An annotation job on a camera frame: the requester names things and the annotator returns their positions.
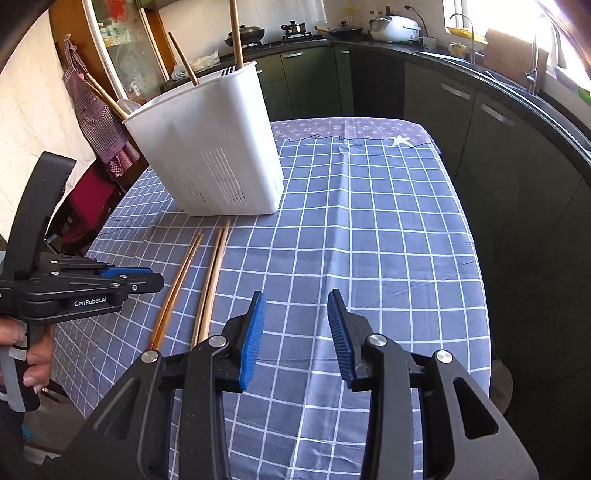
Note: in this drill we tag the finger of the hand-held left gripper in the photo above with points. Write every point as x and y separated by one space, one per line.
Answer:
145 282
127 272

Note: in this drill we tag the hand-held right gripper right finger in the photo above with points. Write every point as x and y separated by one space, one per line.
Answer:
340 341

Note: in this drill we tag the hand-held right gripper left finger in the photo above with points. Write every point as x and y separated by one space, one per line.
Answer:
251 344

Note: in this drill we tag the light bamboo chopstick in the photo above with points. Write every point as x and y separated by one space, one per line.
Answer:
216 281
205 288

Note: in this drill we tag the white plastic utensil holder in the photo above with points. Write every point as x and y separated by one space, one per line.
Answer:
207 147

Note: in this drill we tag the clear plastic spoon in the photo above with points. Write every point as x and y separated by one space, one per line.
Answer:
128 105

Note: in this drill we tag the brown wooden chopstick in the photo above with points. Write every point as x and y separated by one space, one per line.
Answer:
183 59
236 32
106 96

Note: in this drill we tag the dark fork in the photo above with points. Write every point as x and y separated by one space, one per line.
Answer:
228 70

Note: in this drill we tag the person's left hand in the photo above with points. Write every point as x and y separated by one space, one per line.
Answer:
40 355

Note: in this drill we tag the red chair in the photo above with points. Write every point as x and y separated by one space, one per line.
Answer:
92 203

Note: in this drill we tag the blue checked tablecloth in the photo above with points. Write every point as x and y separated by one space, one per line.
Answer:
369 221

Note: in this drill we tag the checked apron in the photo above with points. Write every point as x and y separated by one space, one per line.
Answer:
99 120

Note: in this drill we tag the sliding glass door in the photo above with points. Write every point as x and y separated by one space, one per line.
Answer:
120 50

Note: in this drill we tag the white plastic bag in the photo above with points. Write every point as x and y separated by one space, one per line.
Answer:
203 62

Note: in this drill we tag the green base cabinets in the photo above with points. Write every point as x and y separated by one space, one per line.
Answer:
383 92

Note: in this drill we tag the black wok with lid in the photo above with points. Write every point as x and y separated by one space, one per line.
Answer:
247 36

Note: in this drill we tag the gas stove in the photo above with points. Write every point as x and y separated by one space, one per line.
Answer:
277 42

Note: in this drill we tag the black kitchen countertop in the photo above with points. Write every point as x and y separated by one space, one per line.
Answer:
508 87

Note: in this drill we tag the black frying pan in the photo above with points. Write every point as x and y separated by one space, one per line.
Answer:
344 31

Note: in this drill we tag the grey cup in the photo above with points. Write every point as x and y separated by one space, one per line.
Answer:
429 43

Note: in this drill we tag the white mug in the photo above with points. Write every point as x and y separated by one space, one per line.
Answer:
457 49

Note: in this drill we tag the white rice cooker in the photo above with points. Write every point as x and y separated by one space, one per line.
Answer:
395 28

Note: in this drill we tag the condiment bottles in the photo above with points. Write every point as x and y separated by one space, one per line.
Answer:
353 17

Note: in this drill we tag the small steel faucet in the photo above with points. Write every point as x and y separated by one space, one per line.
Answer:
472 41

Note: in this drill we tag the yellow tray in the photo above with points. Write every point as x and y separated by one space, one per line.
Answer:
464 32

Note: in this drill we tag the brown board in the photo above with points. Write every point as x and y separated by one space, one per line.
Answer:
508 53

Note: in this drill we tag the tall steel faucet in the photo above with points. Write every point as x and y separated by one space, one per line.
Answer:
533 69

